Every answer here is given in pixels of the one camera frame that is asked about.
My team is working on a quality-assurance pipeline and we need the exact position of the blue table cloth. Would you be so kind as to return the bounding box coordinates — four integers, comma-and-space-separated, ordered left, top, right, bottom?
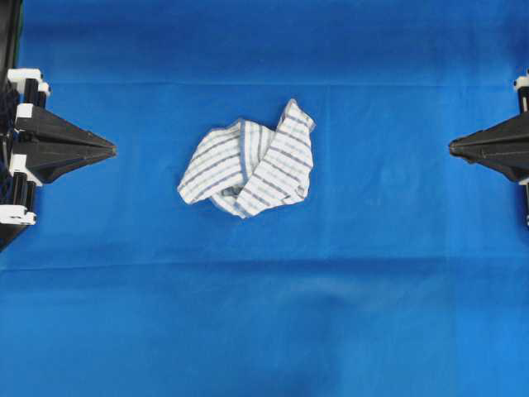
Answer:
1, 1, 528, 396

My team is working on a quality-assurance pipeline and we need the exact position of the blue striped white towel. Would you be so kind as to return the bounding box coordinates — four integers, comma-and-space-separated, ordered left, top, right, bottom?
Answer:
177, 98, 315, 219

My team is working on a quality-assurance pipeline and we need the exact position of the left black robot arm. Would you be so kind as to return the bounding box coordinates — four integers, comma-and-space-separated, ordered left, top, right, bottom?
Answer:
1, 1, 117, 248

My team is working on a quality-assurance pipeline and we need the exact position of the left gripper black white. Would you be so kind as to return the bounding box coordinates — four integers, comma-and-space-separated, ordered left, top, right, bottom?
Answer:
1, 68, 117, 226

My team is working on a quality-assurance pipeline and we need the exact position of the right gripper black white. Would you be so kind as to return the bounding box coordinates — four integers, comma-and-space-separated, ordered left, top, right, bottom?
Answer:
449, 69, 528, 226

